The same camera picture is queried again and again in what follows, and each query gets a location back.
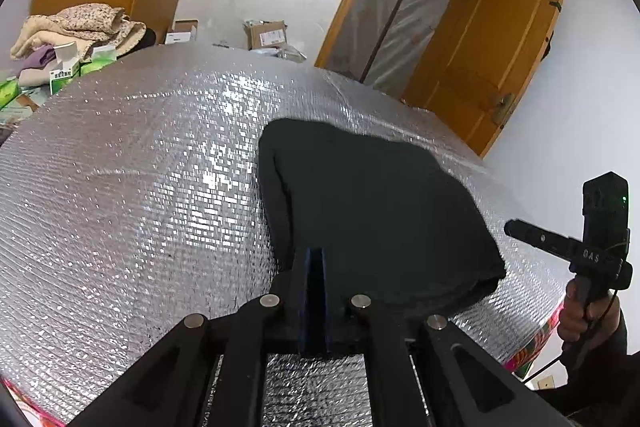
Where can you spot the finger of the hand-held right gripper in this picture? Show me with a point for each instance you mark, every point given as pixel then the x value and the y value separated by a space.
pixel 542 237

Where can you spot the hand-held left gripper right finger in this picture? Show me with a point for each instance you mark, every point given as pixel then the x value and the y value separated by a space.
pixel 320 307

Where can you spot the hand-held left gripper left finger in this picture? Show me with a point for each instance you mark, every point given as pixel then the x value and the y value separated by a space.
pixel 306 307

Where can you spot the black pants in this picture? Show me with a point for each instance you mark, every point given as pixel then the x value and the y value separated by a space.
pixel 375 207

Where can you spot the person's right forearm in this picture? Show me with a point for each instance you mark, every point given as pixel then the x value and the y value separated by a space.
pixel 620 367

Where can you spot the person's right hand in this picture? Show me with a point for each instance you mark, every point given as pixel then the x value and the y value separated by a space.
pixel 595 322

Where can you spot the wooden door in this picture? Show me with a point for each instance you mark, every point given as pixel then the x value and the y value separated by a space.
pixel 490 47

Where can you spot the silver foil mat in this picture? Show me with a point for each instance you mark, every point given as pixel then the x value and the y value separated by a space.
pixel 125 182

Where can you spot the pale green parcel bag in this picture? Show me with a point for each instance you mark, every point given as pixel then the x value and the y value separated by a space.
pixel 285 56

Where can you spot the brown cardboard box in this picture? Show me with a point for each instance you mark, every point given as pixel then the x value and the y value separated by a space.
pixel 267 36

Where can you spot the white carton box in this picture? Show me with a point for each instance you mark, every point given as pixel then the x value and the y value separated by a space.
pixel 181 34

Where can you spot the dark cloth bundle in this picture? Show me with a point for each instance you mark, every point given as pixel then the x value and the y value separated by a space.
pixel 150 39

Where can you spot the green tissue pack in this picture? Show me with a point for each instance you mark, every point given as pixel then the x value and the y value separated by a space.
pixel 10 92
pixel 97 62

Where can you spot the white green medicine box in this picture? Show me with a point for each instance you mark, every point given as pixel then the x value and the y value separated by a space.
pixel 65 74

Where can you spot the floral tablecloth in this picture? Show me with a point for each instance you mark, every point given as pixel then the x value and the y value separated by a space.
pixel 22 109

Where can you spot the beige folded cloth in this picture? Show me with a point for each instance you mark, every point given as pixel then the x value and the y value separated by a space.
pixel 34 78

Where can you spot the floral beige blanket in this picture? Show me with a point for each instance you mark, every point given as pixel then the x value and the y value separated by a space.
pixel 75 24

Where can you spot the purple folded cloth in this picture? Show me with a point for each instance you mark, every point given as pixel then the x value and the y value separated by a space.
pixel 36 58

